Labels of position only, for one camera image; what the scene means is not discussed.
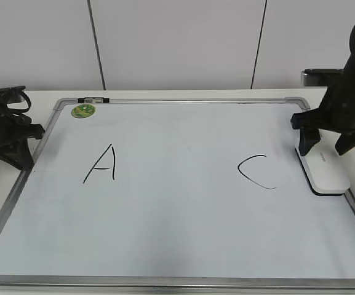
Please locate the white board with grey frame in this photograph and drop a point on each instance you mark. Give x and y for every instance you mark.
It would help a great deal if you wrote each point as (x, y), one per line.
(175, 196)

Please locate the round green magnet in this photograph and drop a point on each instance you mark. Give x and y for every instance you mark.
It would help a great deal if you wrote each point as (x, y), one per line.
(83, 111)

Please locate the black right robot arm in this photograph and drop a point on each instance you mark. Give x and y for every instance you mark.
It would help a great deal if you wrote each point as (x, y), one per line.
(336, 112)

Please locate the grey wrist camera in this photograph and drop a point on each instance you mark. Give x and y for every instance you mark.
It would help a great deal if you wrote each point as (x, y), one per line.
(322, 77)

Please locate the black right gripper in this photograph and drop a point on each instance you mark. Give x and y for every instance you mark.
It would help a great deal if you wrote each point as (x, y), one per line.
(336, 113)

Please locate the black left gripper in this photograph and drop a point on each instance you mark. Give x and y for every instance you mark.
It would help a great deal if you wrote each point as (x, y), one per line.
(14, 103)

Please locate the white whiteboard eraser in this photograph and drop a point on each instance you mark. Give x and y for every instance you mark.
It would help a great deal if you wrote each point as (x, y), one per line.
(323, 170)

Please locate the black clip on frame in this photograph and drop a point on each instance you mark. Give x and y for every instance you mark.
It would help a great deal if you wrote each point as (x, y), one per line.
(93, 100)

